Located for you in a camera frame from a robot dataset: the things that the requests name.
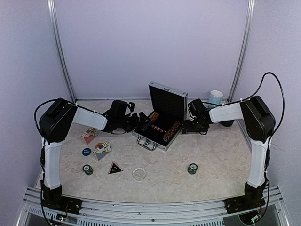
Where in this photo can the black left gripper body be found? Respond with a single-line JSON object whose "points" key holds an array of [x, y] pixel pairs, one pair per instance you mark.
{"points": [[128, 125]]}

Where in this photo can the poker chip row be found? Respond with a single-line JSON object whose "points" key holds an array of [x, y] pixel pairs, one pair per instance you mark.
{"points": [[154, 116], [171, 131]]}

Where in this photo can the green chip stack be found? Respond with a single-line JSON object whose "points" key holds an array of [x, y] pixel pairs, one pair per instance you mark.
{"points": [[87, 169], [192, 168]]}

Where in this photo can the right green chip stack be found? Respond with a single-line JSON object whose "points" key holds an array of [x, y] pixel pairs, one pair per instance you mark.
{"points": [[192, 168]]}

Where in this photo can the right poker chip row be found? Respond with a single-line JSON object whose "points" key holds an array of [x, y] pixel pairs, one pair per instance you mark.
{"points": [[171, 131]]}

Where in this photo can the aluminium poker case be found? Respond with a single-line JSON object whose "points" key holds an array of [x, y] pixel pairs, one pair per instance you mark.
{"points": [[171, 105]]}

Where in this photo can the light blue ribbed cup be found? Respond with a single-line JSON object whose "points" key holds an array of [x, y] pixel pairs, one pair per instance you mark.
{"points": [[215, 97]]}

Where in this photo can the blue small blind button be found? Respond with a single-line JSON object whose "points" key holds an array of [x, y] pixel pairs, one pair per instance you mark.
{"points": [[86, 151]]}

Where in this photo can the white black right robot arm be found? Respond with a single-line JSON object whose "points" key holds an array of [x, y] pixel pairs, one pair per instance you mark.
{"points": [[259, 123]]}

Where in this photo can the right aluminium frame post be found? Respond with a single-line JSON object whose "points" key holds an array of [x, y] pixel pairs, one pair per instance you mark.
{"points": [[243, 49]]}

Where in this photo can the blue playing card deck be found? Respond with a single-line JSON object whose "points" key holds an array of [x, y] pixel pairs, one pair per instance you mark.
{"points": [[102, 151]]}

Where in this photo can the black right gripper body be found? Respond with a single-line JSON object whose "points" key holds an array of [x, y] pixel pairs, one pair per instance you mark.
{"points": [[200, 128]]}

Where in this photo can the red playing card deck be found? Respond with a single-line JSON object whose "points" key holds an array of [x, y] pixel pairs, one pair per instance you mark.
{"points": [[89, 135]]}

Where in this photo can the left poker chip row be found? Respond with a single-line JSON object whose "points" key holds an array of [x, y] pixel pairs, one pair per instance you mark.
{"points": [[154, 116]]}

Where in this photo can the left green chip stack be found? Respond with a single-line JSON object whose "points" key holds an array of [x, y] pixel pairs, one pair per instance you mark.
{"points": [[87, 169]]}

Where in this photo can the front aluminium rail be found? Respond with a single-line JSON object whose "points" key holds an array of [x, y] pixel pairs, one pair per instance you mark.
{"points": [[103, 213]]}

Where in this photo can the dark green mug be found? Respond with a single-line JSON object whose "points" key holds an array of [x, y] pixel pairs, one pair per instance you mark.
{"points": [[227, 123]]}

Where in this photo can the red dice row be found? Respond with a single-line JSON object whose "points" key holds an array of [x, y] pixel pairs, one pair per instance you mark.
{"points": [[157, 128]]}

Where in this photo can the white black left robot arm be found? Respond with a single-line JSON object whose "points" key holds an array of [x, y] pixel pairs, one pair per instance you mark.
{"points": [[54, 126]]}

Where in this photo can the clear round plastic lid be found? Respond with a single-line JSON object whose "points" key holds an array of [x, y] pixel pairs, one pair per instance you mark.
{"points": [[139, 174]]}

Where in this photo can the black triangular dealer button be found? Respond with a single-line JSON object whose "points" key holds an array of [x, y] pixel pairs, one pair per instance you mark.
{"points": [[114, 168]]}

